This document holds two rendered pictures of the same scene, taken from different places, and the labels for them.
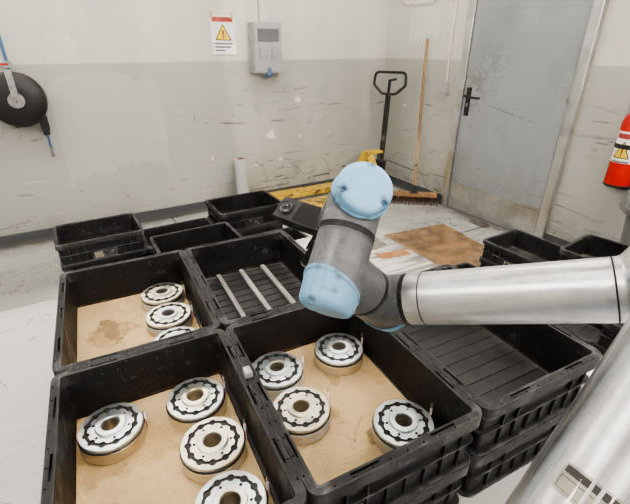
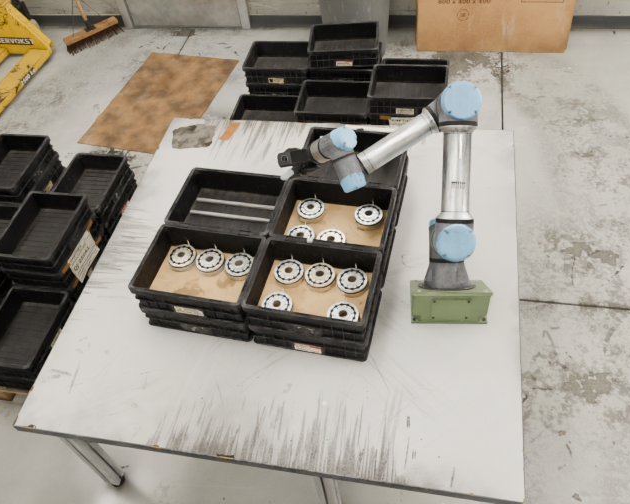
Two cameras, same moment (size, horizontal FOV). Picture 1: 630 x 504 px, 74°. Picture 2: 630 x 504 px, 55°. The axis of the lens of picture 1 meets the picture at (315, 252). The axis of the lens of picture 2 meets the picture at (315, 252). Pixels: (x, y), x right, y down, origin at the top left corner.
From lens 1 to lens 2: 1.51 m
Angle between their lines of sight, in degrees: 40
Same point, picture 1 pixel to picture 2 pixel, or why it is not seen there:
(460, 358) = not seen: hidden behind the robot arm
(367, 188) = (349, 138)
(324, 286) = (358, 180)
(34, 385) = (163, 357)
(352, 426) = (350, 231)
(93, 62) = not seen: outside the picture
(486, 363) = not seen: hidden behind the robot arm
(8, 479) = (232, 376)
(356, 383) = (331, 216)
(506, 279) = (397, 140)
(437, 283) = (375, 154)
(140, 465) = (302, 305)
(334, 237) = (348, 162)
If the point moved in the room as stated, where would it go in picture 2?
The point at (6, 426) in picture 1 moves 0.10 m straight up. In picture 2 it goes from (189, 374) to (180, 359)
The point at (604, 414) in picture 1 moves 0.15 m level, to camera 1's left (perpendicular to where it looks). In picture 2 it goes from (452, 166) to (423, 195)
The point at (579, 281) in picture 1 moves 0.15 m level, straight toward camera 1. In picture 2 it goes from (418, 129) to (434, 159)
